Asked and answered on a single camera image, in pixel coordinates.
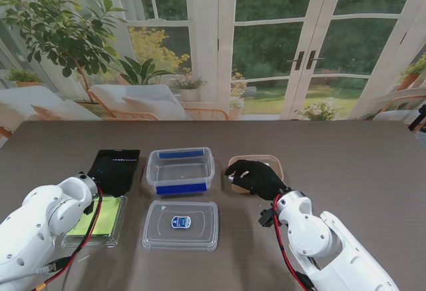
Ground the clear lid with white label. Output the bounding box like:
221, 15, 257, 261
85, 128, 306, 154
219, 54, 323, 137
228, 154, 284, 182

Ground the grey cable with black plug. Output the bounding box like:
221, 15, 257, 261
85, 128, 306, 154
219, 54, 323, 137
0, 256, 69, 284

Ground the black plastic food tray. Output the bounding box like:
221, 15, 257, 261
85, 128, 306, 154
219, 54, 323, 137
87, 149, 141, 199

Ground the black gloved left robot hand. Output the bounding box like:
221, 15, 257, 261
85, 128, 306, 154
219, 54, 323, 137
87, 170, 107, 198

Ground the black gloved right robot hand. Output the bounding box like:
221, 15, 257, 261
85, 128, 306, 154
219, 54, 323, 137
224, 159, 288, 202

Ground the black tripod stand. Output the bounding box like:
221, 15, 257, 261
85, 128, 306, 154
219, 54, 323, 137
408, 104, 426, 132

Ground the clear container with blue clips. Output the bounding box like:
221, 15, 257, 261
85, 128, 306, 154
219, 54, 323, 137
146, 146, 216, 196

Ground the brown kraft paper bowl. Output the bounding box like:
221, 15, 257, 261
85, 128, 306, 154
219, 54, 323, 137
228, 154, 285, 194

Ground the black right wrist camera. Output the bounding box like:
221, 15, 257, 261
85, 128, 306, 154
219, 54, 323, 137
258, 208, 276, 228

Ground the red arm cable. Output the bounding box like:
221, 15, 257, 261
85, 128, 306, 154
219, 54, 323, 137
272, 194, 312, 291
35, 187, 104, 291

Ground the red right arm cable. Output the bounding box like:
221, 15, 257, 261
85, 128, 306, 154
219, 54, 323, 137
272, 194, 312, 291

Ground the clear lid with green sheet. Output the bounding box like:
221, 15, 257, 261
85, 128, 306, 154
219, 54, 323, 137
61, 194, 129, 248

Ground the red left arm cable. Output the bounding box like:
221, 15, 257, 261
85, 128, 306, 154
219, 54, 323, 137
35, 187, 104, 291

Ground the clear lid with blue sticker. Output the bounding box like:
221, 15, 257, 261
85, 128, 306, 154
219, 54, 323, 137
142, 200, 219, 252

